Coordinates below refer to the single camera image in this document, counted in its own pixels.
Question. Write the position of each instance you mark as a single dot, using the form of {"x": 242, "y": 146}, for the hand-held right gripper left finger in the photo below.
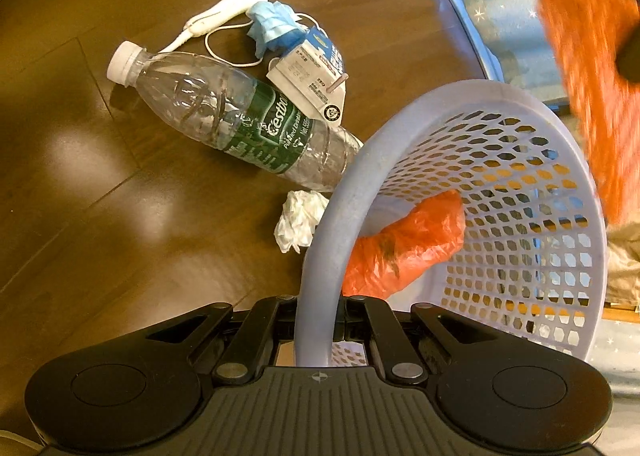
{"x": 267, "y": 321}

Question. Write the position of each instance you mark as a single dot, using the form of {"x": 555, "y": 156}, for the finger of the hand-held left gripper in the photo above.
{"x": 630, "y": 58}

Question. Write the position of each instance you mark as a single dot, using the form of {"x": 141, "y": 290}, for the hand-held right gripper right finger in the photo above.
{"x": 372, "y": 321}

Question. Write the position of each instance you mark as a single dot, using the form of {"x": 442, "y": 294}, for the orange plastic bag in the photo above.
{"x": 400, "y": 251}

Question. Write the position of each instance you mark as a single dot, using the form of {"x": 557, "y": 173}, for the lavender perforated plastic basket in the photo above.
{"x": 325, "y": 236}

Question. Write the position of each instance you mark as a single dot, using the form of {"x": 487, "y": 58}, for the white tissue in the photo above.
{"x": 297, "y": 221}

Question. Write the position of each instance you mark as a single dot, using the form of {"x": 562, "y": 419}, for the clear plastic water bottle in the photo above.
{"x": 200, "y": 101}

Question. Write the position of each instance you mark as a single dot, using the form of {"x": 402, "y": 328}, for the blue and white milk carton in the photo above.
{"x": 305, "y": 81}

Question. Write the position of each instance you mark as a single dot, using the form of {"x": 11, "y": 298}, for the blue face mask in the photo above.
{"x": 272, "y": 26}

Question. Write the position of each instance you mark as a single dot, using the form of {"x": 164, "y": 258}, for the white toothbrush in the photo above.
{"x": 225, "y": 11}

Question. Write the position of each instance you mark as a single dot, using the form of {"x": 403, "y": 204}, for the blue star-printed blanket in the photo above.
{"x": 510, "y": 1}

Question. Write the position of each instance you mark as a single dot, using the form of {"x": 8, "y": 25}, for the grey bed frame rail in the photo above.
{"x": 460, "y": 11}

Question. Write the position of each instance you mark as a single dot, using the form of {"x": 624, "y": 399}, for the wooden frame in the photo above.
{"x": 622, "y": 313}

